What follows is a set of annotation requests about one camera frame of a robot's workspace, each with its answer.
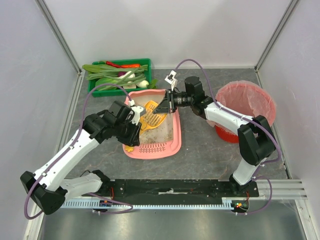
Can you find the yellow litter scoop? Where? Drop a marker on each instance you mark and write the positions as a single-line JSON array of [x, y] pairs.
[[150, 122]]

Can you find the blue-white cable duct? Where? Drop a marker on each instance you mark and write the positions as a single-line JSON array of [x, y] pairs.
[[99, 204]]

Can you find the aluminium frame rail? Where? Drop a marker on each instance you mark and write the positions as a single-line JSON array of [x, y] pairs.
[[283, 189]]

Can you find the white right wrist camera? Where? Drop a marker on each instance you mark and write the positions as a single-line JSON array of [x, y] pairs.
[[171, 79]]

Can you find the orange carrot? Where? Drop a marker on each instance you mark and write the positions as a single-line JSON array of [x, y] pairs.
[[134, 65]]

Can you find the red trash bin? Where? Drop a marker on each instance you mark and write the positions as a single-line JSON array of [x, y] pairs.
[[247, 100]]

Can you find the pink litter box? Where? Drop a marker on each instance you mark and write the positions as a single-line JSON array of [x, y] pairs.
[[156, 150]]

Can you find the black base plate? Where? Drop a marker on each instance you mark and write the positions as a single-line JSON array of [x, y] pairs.
[[121, 188]]

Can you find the white radish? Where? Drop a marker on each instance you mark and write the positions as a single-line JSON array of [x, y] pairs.
[[129, 77]]

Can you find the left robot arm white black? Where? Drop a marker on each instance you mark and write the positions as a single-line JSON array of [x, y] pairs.
[[48, 186]]

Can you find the green leafy vegetables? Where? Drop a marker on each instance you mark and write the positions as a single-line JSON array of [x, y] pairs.
[[102, 73]]

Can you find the cat litter pellets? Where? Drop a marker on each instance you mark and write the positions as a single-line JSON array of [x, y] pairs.
[[161, 134]]

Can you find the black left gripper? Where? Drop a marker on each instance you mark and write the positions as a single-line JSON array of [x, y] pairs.
[[135, 135]]

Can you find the red chili pepper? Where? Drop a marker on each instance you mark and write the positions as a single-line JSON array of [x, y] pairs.
[[109, 63]]

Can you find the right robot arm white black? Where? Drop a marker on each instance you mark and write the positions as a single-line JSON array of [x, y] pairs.
[[255, 137]]

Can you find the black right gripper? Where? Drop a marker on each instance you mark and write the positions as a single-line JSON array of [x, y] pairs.
[[170, 101]]

